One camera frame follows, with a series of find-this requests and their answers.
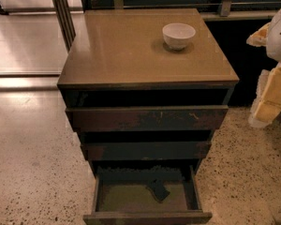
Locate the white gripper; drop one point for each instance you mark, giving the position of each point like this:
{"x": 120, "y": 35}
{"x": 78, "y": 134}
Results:
{"x": 279, "y": 38}

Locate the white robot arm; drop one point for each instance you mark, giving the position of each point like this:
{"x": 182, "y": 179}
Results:
{"x": 273, "y": 45}

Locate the top dark drawer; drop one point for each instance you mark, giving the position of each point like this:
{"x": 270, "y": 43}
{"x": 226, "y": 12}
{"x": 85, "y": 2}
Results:
{"x": 147, "y": 118}

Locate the dark drawer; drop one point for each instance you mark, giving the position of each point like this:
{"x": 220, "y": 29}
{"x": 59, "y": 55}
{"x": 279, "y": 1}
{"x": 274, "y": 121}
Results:
{"x": 145, "y": 150}
{"x": 147, "y": 118}

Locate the middle dark drawer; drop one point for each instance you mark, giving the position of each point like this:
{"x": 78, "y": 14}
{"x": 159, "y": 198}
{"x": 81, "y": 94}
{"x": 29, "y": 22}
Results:
{"x": 145, "y": 150}

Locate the brown drawer cabinet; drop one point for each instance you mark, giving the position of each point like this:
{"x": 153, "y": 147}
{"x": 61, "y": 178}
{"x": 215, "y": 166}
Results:
{"x": 120, "y": 59}

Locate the open bottom drawer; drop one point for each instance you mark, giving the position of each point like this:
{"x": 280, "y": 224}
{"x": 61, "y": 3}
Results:
{"x": 122, "y": 198}

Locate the white ceramic bowl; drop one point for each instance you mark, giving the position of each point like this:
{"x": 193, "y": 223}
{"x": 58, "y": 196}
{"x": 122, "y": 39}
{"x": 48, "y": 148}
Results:
{"x": 178, "y": 35}

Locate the metal door frame post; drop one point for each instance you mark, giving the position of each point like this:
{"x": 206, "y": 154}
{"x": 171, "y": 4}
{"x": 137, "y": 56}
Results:
{"x": 65, "y": 21}

